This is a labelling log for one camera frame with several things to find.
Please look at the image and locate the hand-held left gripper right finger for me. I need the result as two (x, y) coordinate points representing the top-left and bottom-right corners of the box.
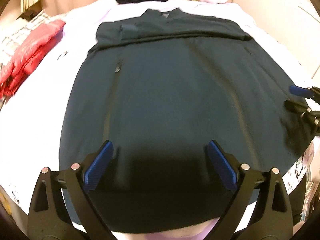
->
(205, 140), (294, 240)

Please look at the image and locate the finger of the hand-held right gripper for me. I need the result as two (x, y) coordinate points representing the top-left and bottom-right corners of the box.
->
(289, 85), (320, 99)
(285, 100), (313, 117)

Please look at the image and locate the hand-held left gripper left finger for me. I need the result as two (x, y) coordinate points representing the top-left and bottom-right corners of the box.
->
(27, 140), (114, 240)

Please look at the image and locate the navy zip jacket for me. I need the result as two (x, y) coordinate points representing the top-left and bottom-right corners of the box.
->
(59, 8), (317, 234)

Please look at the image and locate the purple floral blanket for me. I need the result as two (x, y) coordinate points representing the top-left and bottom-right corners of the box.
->
(0, 0), (320, 240)

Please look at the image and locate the red down jacket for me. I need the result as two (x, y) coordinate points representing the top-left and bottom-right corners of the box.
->
(0, 19), (66, 98)

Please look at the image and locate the grey plaid pillow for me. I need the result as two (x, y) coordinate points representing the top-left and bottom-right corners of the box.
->
(0, 11), (53, 68)

